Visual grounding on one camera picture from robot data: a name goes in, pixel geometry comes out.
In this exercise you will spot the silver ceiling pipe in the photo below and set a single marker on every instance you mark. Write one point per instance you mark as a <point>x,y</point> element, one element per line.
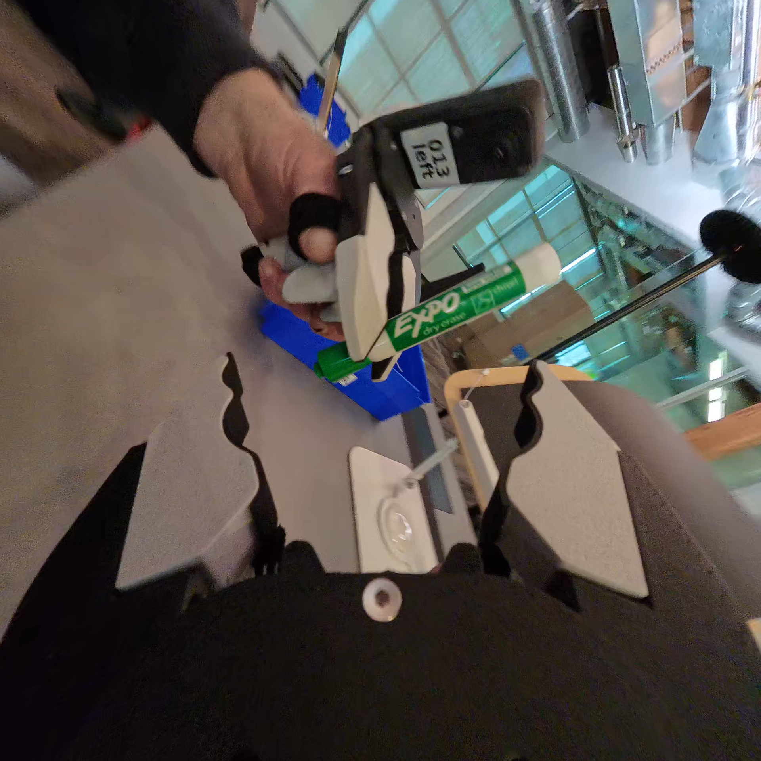
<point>559,60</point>

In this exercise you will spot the green dry erase marker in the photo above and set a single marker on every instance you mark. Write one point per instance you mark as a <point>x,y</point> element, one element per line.
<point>452,312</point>

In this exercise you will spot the person's left forearm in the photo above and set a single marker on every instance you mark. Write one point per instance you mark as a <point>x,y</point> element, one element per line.
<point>131,60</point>

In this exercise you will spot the wooden ceiling beam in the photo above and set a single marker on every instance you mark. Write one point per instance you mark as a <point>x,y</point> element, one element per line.
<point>725,434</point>

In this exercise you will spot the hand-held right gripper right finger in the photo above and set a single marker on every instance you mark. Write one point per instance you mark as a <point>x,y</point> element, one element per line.
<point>571,500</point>

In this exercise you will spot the person's left hand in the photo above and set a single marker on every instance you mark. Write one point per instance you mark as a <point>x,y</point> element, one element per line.
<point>256,131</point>

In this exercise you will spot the cardboard panel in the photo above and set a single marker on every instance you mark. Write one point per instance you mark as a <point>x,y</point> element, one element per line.
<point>535,321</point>

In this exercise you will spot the large blue bin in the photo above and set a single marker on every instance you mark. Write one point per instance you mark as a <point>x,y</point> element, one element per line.
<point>369,387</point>

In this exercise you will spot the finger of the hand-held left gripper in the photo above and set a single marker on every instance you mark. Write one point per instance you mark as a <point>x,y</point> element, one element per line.
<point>375,274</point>

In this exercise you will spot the large silver ceiling duct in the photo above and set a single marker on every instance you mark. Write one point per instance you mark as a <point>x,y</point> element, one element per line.
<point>666,60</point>

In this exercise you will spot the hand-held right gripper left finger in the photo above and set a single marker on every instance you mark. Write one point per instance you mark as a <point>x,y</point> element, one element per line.
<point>190,511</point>

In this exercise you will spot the pale tool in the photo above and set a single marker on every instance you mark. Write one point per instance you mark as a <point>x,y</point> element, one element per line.
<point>333,71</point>

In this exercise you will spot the small blue bin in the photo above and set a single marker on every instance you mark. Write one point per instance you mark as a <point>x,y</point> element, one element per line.
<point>321,113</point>

